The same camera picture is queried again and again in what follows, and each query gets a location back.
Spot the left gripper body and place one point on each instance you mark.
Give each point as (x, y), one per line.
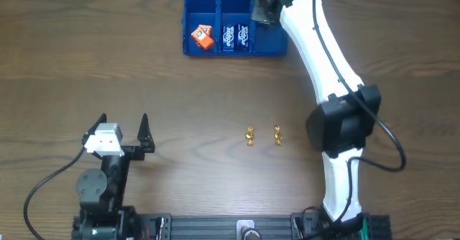
(133, 152)

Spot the gold candy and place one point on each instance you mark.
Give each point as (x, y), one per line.
(249, 136)
(278, 136)

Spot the blue tray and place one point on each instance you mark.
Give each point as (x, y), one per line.
(201, 10)

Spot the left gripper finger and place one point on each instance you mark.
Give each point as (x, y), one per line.
(91, 126)
(145, 136)

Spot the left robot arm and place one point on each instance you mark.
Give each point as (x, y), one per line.
(115, 182)

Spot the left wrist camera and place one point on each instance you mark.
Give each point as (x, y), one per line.
(104, 139)

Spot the blue candy pack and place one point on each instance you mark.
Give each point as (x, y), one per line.
(242, 35)
(228, 38)

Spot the mounting rail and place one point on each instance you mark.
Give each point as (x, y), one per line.
(208, 227)

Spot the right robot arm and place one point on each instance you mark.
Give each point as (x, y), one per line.
(316, 53)

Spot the orange candy box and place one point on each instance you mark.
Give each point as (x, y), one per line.
(206, 27)
(202, 38)

